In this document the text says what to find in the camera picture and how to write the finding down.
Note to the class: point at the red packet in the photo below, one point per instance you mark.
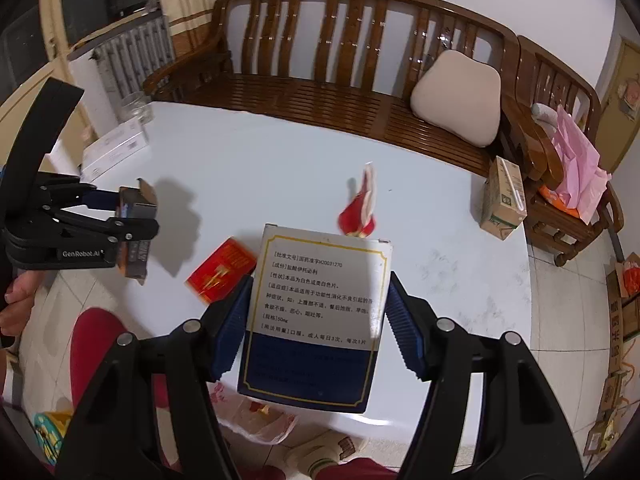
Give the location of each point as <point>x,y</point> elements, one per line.
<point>221,271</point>

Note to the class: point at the long white box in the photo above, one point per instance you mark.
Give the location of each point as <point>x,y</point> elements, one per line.
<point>112,148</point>

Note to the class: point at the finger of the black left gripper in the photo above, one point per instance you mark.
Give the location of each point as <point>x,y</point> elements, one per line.
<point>63,191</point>
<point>75,234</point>

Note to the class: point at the white trash bag bin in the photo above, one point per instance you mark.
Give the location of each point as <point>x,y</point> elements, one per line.
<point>257,422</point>

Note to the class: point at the brown cardboard drink carton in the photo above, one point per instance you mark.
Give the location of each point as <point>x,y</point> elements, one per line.
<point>504,201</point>

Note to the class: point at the beige cushion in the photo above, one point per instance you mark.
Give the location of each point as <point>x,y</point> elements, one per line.
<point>461,96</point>

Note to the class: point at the blue white medicine box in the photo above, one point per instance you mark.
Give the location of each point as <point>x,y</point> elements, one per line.
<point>315,320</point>

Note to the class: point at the red paper cup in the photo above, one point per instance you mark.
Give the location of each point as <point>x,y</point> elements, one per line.
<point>357,219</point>

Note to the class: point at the pink plastic bag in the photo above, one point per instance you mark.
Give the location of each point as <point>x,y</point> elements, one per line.
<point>584,181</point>

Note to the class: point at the grey radiator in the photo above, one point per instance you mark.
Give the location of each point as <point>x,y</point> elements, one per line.
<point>130,55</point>

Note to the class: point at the cardboard boxes on floor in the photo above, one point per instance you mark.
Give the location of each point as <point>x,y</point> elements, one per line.
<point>620,394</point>

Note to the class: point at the person's left hand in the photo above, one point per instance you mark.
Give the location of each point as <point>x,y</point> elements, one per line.
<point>20,299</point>

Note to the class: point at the white sneaker left foot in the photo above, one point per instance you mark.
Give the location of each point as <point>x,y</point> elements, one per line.
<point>329,449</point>

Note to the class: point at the wooden armchair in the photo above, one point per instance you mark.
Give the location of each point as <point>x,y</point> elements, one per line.
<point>544,78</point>

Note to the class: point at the wooden bench sofa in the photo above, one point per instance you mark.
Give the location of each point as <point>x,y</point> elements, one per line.
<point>349,65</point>

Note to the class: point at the dark cigarette box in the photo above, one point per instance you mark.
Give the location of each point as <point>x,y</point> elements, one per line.
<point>136,214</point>

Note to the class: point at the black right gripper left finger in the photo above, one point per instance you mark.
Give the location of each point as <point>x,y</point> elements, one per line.
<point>113,433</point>

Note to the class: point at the wooden door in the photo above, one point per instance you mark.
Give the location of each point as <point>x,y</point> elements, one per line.
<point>619,122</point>

